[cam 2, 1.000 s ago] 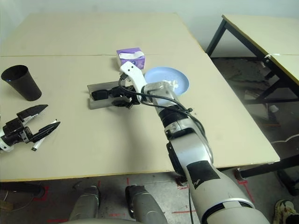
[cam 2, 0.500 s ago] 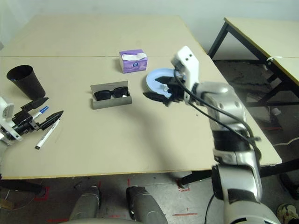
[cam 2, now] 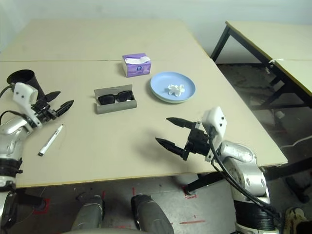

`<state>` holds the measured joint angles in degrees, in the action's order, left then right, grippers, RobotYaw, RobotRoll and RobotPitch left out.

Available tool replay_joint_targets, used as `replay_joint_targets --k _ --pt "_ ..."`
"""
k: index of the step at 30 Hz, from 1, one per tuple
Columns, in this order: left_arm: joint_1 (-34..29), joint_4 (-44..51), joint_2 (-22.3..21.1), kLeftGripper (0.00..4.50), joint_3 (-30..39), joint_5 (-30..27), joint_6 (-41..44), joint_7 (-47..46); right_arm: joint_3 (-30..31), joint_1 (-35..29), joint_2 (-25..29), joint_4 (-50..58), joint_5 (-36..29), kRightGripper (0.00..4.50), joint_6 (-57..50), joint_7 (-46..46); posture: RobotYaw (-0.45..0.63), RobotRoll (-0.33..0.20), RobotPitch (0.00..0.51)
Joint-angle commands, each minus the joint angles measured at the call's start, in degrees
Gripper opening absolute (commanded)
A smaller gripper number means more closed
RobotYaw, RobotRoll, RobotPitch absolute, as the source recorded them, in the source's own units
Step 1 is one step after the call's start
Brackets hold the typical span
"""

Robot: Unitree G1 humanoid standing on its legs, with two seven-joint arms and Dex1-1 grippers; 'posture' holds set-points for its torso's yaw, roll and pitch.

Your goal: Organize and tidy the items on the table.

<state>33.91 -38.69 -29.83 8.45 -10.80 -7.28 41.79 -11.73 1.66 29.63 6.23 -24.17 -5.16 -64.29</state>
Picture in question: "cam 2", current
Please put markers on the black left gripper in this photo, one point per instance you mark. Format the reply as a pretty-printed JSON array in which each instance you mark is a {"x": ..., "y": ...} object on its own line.
[{"x": 44, "y": 111}]

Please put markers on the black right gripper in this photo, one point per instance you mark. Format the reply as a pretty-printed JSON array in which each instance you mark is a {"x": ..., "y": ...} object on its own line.
[{"x": 198, "y": 141}]

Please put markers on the white marker black cap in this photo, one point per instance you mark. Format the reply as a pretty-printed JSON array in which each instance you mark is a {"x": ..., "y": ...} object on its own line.
[{"x": 50, "y": 141}]

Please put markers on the white tissue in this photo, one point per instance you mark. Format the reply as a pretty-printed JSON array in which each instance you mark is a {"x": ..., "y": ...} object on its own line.
[{"x": 174, "y": 89}]

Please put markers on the black sunglasses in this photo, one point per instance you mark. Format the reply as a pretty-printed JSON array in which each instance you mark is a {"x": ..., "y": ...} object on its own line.
[{"x": 107, "y": 99}]

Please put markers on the blue plate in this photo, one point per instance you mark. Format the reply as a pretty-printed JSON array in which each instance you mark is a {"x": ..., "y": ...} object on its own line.
[{"x": 161, "y": 83}]

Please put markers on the grey glasses case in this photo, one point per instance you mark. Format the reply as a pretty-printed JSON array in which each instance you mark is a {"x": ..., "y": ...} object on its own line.
[{"x": 117, "y": 108}]

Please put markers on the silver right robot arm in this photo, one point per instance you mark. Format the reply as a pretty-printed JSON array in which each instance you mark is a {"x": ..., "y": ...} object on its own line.
[{"x": 243, "y": 165}]

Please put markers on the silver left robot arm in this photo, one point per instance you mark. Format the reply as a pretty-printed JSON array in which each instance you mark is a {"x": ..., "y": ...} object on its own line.
[{"x": 11, "y": 136}]

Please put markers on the black plastic cup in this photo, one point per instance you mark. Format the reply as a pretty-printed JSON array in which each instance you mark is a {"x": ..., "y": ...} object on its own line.
[{"x": 26, "y": 78}]

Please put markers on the purple tissue box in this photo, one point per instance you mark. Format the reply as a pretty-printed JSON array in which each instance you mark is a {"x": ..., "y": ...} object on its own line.
[{"x": 137, "y": 69}]

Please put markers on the grey robot right leg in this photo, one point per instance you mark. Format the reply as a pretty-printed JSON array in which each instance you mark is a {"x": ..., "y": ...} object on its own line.
[{"x": 148, "y": 214}]

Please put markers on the grey robot leg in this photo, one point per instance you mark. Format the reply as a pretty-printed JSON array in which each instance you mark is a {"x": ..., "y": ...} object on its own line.
[
  {"x": 148, "y": 214},
  {"x": 89, "y": 214}
]

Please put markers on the grey robot left leg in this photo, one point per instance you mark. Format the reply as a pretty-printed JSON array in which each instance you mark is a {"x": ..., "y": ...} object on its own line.
[{"x": 89, "y": 214}]

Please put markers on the grey robot torso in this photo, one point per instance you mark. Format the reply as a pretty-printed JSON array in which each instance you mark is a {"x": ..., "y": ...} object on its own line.
[{"x": 102, "y": 231}]

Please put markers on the bystander sneaker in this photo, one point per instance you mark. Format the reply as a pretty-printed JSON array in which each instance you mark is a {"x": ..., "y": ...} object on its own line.
[{"x": 293, "y": 217}]

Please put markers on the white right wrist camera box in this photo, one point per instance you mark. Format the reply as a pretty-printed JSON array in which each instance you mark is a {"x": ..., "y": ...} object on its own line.
[{"x": 215, "y": 117}]

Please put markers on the beige side table black frame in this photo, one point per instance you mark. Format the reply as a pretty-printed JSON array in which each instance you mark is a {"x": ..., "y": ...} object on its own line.
[
  {"x": 263, "y": 36},
  {"x": 297, "y": 70}
]

